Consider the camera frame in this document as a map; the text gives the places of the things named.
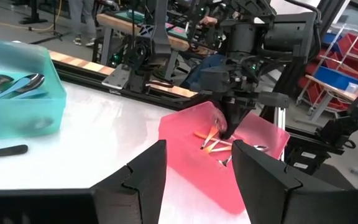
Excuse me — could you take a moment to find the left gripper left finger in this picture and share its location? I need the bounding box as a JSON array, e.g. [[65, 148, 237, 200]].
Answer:
[[90, 139, 168, 224]]

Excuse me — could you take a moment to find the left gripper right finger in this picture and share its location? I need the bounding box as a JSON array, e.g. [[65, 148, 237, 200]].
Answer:
[[231, 139, 341, 224]]

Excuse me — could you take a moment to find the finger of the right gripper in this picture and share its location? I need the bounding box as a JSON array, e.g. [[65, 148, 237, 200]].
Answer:
[[221, 103, 236, 140], [232, 104, 254, 135]]

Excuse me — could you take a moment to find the black metal spoon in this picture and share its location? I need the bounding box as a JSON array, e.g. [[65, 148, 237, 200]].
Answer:
[[0, 144, 29, 158]]

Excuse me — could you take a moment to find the person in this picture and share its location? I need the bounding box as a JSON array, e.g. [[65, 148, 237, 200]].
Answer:
[[68, 0, 98, 47], [180, 53, 228, 91]]

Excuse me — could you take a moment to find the pink plastic tray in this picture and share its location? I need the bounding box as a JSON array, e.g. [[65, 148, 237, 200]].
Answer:
[[158, 101, 291, 215]]

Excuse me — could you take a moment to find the white table mat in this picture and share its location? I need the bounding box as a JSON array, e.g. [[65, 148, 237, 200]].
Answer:
[[0, 80, 254, 224]]

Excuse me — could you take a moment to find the person's hand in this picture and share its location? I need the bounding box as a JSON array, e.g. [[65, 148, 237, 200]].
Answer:
[[198, 15, 219, 28]]

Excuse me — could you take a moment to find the blue storage bin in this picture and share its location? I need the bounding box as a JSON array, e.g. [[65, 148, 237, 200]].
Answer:
[[314, 65, 358, 91]]

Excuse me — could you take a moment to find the teal plastic tray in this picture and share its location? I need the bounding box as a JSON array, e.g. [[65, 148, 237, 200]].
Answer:
[[0, 39, 68, 141]]

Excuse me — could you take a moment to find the wooden background table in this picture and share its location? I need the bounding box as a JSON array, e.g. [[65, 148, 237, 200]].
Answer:
[[96, 9, 192, 78]]

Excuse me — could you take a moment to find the black stand base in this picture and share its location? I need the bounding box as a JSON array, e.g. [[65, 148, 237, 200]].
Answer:
[[19, 0, 48, 26]]

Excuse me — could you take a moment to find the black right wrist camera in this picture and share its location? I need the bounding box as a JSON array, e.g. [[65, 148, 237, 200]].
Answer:
[[199, 65, 231, 94]]

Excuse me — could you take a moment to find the metal wire rack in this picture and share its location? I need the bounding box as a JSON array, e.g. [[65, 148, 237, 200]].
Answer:
[[295, 24, 358, 124]]

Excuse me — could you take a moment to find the grey metal bracket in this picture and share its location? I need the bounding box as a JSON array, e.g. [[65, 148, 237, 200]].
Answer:
[[102, 63, 134, 91]]

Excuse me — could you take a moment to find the yellow floor cable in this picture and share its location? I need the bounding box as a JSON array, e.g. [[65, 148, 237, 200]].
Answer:
[[0, 0, 62, 34]]

